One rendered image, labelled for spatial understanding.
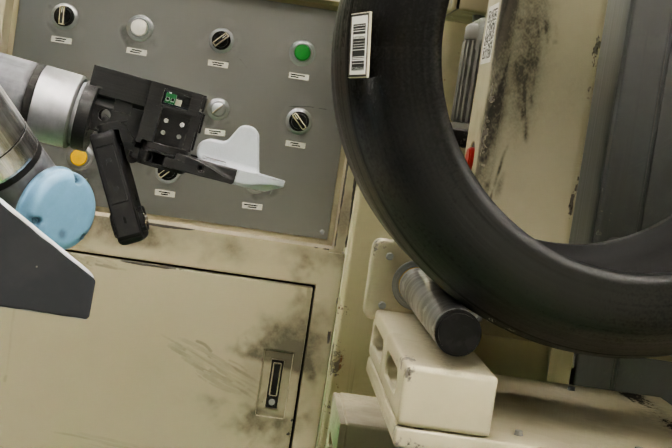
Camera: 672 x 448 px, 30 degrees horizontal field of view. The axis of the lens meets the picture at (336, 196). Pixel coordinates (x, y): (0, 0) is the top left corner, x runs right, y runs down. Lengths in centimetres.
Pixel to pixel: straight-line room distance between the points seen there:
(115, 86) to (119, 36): 63
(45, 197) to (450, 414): 42
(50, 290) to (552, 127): 142
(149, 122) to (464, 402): 40
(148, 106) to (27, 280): 107
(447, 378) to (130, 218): 34
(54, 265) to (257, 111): 170
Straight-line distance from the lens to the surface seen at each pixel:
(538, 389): 152
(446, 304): 122
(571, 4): 157
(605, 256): 147
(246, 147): 124
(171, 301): 183
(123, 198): 124
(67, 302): 16
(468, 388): 120
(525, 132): 156
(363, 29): 115
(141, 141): 123
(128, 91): 125
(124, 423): 187
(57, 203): 113
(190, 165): 122
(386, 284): 152
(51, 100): 124
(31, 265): 16
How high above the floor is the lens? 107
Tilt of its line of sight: 3 degrees down
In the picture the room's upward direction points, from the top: 9 degrees clockwise
